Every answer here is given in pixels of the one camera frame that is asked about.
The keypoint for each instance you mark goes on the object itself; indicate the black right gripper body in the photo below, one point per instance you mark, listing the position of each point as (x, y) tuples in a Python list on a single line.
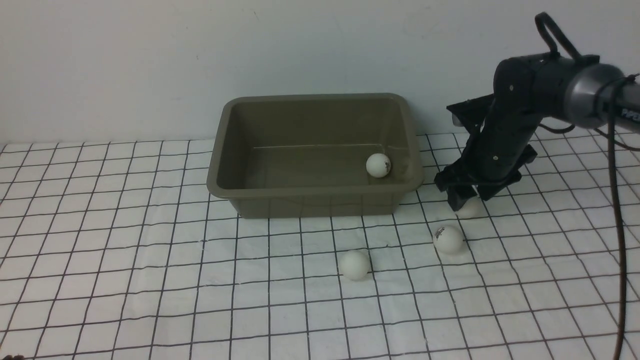
[(493, 157)]

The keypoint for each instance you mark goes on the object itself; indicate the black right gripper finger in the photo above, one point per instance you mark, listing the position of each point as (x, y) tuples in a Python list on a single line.
[(457, 196)]

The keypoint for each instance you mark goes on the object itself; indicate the white ball with black logo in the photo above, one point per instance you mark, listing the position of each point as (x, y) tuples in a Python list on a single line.
[(448, 240)]

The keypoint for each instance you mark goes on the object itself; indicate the white ball with red print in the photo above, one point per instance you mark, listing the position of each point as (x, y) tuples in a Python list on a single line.
[(378, 165)]

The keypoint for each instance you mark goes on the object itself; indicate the plain white ball front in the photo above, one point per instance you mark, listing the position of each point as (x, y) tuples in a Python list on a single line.
[(354, 264)]

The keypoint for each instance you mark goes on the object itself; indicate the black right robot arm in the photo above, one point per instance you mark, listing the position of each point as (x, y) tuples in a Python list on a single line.
[(584, 93)]

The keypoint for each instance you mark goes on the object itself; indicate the olive green plastic bin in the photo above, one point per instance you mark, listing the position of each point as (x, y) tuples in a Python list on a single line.
[(303, 156)]

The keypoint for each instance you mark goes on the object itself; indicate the white black grid tablecloth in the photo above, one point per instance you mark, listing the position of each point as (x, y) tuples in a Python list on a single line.
[(117, 251)]

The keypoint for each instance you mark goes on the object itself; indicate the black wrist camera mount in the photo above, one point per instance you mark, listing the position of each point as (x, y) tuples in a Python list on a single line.
[(471, 114)]

